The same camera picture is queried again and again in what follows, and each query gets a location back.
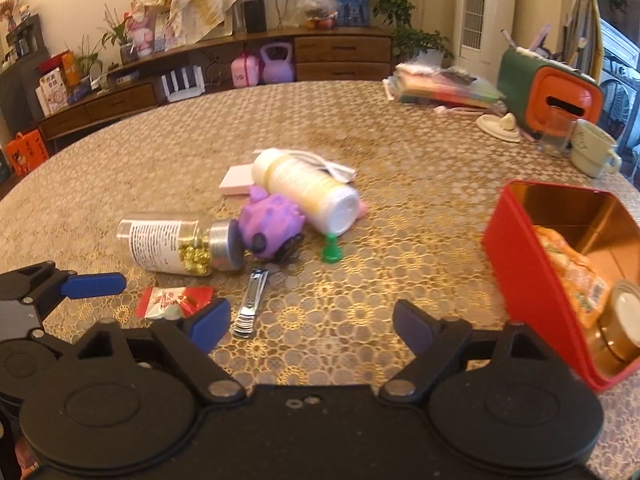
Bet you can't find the tall green houseplant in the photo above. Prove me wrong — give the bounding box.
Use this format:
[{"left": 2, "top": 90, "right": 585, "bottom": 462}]
[{"left": 357, "top": 0, "right": 453, "bottom": 68}]

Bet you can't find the white cup lid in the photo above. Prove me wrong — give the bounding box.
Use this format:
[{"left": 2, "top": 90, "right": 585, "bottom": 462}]
[{"left": 475, "top": 112, "right": 524, "bottom": 143}]

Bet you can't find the white standing air conditioner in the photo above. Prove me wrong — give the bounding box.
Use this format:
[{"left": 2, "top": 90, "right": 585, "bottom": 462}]
[{"left": 454, "top": 0, "right": 507, "bottom": 70}]

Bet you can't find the pink doll bouquet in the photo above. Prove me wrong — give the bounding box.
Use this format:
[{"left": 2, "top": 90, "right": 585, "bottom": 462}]
[{"left": 124, "top": 1, "right": 160, "bottom": 58}]

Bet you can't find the white plastic bottle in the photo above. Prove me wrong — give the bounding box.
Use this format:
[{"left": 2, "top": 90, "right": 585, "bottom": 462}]
[{"left": 251, "top": 148, "right": 361, "bottom": 236}]

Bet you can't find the orange snack packet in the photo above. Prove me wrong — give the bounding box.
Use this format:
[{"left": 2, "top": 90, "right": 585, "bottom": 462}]
[{"left": 532, "top": 225, "right": 613, "bottom": 328}]

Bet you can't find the clear jar of gold candies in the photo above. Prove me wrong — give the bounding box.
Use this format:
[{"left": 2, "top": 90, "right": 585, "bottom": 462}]
[{"left": 116, "top": 211, "right": 247, "bottom": 277}]

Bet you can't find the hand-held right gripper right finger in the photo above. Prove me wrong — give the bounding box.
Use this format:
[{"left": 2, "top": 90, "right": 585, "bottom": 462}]
[{"left": 378, "top": 299, "right": 568, "bottom": 407}]

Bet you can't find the red candy packet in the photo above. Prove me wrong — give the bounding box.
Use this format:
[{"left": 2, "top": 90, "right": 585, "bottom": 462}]
[{"left": 135, "top": 286, "right": 216, "bottom": 322}]

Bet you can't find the potted orchid plant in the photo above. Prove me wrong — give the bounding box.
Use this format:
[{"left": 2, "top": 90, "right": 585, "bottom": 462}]
[{"left": 100, "top": 2, "right": 141, "bottom": 67}]

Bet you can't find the small green potted plant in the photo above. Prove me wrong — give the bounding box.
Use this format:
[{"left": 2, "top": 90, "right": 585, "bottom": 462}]
[{"left": 75, "top": 35, "right": 108, "bottom": 92}]

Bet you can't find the beige curtain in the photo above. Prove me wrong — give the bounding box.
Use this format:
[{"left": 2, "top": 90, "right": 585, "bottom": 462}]
[{"left": 562, "top": 0, "right": 608, "bottom": 78}]

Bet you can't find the white router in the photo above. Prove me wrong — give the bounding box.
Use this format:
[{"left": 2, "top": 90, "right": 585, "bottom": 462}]
[{"left": 159, "top": 66, "right": 207, "bottom": 104}]

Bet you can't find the purple squishy toy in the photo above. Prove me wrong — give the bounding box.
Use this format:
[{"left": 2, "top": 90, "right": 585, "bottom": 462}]
[{"left": 236, "top": 185, "right": 307, "bottom": 264}]

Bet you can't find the round gold tin can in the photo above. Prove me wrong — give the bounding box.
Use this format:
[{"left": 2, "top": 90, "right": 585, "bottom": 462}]
[{"left": 597, "top": 280, "right": 640, "bottom": 376}]

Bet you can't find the black speaker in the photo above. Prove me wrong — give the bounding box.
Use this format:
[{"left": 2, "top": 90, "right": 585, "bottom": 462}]
[{"left": 243, "top": 0, "right": 268, "bottom": 34}]

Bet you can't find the white washing machine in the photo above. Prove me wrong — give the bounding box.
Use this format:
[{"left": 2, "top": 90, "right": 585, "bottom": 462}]
[{"left": 597, "top": 17, "right": 640, "bottom": 136}]

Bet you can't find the pink carry case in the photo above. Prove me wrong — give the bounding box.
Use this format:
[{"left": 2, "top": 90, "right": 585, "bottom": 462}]
[{"left": 230, "top": 52, "right": 261, "bottom": 88}]

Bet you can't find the dark wooden shelf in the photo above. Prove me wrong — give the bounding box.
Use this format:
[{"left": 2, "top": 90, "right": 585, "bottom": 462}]
[{"left": 0, "top": 14, "right": 51, "bottom": 133}]

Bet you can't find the pale green mug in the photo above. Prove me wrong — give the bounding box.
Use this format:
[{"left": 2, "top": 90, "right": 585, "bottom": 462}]
[{"left": 570, "top": 119, "right": 624, "bottom": 179}]

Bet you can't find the white patterned gift box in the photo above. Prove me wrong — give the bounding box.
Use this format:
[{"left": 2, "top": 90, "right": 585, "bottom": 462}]
[{"left": 37, "top": 67, "right": 68, "bottom": 115}]

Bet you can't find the white cable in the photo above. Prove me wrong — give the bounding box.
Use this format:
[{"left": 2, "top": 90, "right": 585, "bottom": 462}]
[{"left": 295, "top": 149, "right": 357, "bottom": 182}]

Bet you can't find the orange paper bag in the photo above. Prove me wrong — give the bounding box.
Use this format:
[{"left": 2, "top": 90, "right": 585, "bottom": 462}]
[{"left": 4, "top": 129, "right": 52, "bottom": 177}]

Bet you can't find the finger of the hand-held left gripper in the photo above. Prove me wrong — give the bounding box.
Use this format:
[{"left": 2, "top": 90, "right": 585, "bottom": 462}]
[{"left": 0, "top": 260, "right": 127, "bottom": 340}]

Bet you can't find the wooden media cabinet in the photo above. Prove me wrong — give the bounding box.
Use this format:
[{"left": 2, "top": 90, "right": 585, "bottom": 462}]
[{"left": 37, "top": 27, "right": 396, "bottom": 153}]

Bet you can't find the blue picture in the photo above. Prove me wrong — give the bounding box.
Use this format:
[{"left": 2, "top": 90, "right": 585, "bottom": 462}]
[{"left": 334, "top": 0, "right": 372, "bottom": 28}]

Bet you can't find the orange red gift bag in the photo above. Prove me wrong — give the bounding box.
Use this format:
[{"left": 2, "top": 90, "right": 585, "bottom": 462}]
[{"left": 50, "top": 50, "right": 83, "bottom": 88}]

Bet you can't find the clear drinking glass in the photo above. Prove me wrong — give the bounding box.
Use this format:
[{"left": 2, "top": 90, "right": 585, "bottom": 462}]
[{"left": 537, "top": 106, "right": 577, "bottom": 157}]

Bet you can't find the orange and green tissue box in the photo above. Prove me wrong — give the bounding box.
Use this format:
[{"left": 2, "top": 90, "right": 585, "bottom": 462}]
[{"left": 497, "top": 46, "right": 604, "bottom": 137}]

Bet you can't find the purple kettlebell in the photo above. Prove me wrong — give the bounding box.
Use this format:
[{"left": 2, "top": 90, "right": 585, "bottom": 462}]
[{"left": 260, "top": 42, "right": 297, "bottom": 84}]

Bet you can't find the plastic bag of fruit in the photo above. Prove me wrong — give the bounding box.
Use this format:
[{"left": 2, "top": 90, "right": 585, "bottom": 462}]
[{"left": 296, "top": 0, "right": 342, "bottom": 31}]

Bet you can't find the red tin box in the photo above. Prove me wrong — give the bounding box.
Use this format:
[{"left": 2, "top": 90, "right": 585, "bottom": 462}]
[{"left": 481, "top": 179, "right": 640, "bottom": 394}]

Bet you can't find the small pink box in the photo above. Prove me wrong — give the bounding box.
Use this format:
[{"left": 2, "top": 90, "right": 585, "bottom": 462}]
[{"left": 219, "top": 164, "right": 261, "bottom": 197}]

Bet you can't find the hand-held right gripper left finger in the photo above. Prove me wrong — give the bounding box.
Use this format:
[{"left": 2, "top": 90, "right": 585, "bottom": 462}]
[{"left": 70, "top": 297, "right": 248, "bottom": 408}]

